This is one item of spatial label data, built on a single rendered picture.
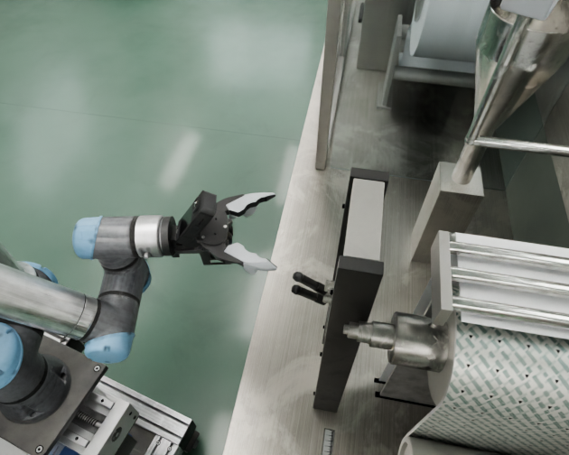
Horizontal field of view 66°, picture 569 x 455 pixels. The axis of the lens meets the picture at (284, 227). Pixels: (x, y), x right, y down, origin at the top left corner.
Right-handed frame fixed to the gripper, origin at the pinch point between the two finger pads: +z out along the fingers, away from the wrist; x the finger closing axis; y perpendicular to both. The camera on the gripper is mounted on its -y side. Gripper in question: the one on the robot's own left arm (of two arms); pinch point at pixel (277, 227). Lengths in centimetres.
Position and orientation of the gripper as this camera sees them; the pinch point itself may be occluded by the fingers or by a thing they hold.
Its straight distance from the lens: 77.3
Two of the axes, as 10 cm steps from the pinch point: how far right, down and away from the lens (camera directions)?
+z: 10.0, -0.2, 0.2
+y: -0.1, 5.0, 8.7
